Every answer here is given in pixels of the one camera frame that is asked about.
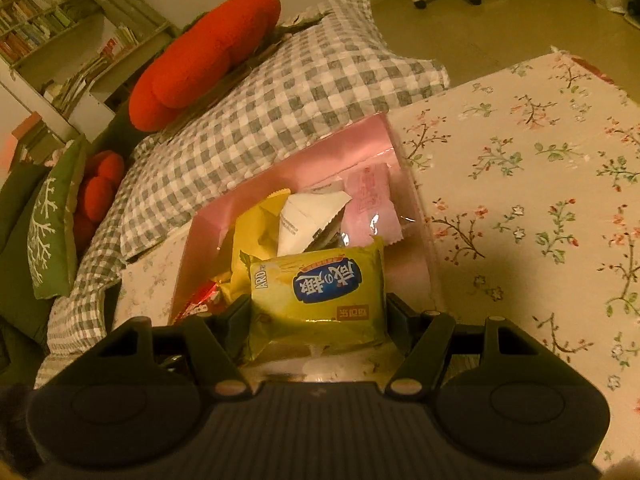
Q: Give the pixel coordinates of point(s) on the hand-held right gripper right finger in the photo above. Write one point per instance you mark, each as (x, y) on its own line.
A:
(400, 320)

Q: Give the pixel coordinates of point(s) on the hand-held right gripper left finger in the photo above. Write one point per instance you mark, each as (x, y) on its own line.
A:
(240, 317)

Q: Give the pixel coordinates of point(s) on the red foil snack packet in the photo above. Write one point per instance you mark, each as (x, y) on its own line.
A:
(200, 301)

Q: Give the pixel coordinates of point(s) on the yellow-green snack packet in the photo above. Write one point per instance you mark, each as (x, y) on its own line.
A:
(320, 320)

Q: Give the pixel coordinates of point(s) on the yellow red-print snack packet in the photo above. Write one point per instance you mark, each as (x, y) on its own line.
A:
(255, 230)

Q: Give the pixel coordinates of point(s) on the silver foil snack packet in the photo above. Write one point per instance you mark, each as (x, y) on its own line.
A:
(326, 237)

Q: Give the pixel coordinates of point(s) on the plain white snack packet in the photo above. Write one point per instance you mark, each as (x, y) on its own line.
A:
(305, 220)

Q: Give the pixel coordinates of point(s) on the pink snack packet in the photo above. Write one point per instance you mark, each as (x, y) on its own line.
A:
(371, 195)

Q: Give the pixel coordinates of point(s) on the pink and silver cardboard box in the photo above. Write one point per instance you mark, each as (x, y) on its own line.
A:
(325, 160)

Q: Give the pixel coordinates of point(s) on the grey checked blanket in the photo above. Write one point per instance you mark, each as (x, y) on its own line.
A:
(100, 300)

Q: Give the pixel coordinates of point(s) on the small orange pumpkin pillow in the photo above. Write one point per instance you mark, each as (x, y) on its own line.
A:
(100, 200)

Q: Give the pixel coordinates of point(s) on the green pillow with white branches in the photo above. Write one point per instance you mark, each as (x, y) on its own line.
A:
(55, 225)

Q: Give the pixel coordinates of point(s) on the grey checked pillow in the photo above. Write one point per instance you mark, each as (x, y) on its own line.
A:
(300, 90)

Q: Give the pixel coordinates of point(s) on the large orange pumpkin pillow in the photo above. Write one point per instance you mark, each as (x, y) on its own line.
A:
(200, 55)

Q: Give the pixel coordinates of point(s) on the white bookshelf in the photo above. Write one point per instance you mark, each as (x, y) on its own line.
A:
(60, 25)

